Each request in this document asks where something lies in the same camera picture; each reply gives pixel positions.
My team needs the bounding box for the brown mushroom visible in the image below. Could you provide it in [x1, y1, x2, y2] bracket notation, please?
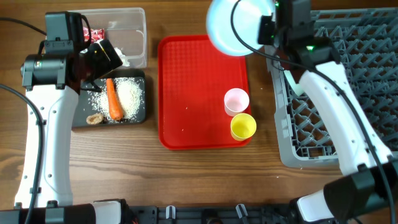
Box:
[86, 113, 104, 125]

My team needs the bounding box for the white tissue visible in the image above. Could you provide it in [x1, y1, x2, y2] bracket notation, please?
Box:
[114, 47, 130, 67]

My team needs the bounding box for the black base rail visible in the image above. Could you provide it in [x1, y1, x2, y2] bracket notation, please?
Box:
[130, 204, 306, 224]

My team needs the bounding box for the yellow cup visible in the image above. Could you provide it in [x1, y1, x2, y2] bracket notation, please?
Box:
[230, 113, 257, 141]

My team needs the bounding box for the orange carrot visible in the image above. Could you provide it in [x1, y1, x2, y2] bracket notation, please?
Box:
[106, 78, 124, 121]

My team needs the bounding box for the white rice pile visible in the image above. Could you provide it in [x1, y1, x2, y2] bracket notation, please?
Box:
[88, 77, 146, 124]

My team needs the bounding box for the light blue plate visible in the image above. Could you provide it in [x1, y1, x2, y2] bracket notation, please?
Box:
[206, 0, 275, 57]

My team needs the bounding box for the pink cup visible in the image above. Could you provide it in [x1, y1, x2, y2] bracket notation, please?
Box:
[224, 88, 249, 116]

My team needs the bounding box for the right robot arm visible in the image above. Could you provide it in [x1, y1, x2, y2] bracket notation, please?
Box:
[258, 1, 397, 223]

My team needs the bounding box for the clear plastic bin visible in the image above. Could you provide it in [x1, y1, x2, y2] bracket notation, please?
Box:
[77, 7, 147, 70]

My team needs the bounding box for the red foil wrapper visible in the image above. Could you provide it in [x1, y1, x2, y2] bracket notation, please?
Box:
[83, 27, 105, 43]

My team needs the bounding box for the grey dishwasher rack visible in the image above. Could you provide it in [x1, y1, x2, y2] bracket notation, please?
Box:
[267, 8, 397, 168]

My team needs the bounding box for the green bowl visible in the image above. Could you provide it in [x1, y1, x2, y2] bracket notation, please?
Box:
[284, 70, 304, 96]

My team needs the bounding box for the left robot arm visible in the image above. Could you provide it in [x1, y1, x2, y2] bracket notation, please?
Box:
[1, 11, 128, 223]

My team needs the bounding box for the black plastic tray bin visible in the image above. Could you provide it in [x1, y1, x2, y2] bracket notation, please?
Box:
[72, 70, 146, 129]

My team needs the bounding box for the red serving tray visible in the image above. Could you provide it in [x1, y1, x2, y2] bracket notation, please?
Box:
[158, 35, 249, 151]

